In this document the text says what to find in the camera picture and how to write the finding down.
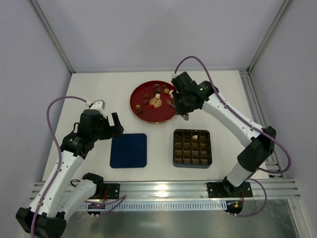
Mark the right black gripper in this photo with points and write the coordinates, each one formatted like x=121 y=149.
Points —
x=182 y=106

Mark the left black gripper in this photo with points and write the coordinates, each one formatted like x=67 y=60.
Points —
x=109 y=129

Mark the metal tweezers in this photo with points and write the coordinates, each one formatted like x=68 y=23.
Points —
x=172 y=105

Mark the blue tin lid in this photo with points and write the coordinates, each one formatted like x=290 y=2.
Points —
x=129 y=151

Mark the blue tin chocolate box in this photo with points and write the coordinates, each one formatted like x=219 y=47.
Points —
x=192 y=153

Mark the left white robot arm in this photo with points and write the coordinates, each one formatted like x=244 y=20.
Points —
x=47 y=215

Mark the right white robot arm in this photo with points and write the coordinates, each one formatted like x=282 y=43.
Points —
x=258 y=142

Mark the red round plate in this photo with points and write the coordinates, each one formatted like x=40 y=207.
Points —
x=161 y=112

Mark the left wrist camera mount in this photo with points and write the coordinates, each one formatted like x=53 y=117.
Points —
x=98 y=105

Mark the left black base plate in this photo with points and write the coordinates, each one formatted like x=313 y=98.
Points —
x=111 y=191

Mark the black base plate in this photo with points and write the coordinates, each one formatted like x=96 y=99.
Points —
x=111 y=191
x=215 y=189

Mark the right aluminium frame rail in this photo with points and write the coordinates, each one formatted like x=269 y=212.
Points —
x=257 y=113

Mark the slotted cable duct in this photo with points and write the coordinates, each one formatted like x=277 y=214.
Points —
x=155 y=206

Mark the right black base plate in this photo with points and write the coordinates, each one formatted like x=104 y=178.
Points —
x=215 y=189

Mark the aluminium front rail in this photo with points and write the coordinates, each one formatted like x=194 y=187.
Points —
x=198 y=189

